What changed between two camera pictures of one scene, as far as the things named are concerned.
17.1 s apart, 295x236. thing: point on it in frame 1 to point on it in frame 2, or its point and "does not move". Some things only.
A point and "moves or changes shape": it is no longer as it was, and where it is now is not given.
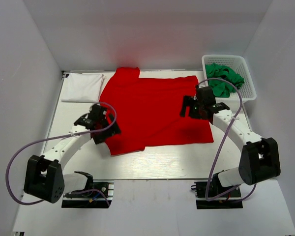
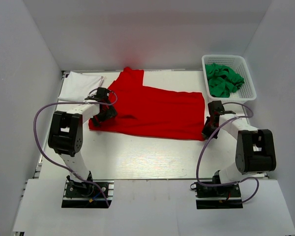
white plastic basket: (245, 93) does not move
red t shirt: (147, 111) moves or changes shape
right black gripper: (189, 101) to (205, 132)
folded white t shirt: (83, 87) does not move
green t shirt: (221, 88) does not move
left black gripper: (113, 130) to (110, 112)
